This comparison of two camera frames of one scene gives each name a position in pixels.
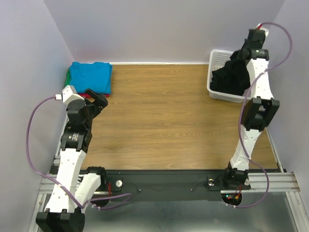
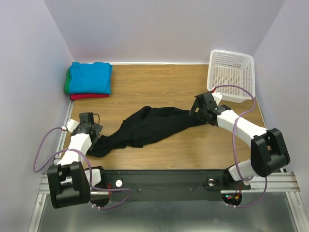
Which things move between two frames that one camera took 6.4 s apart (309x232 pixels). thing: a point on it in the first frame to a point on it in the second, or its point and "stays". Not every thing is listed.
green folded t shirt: [68, 78] stays
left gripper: [100, 103] to [98, 129]
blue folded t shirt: [96, 77] stays
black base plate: [169, 184] stays
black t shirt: [233, 79] to [143, 127]
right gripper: [241, 56] to [196, 106]
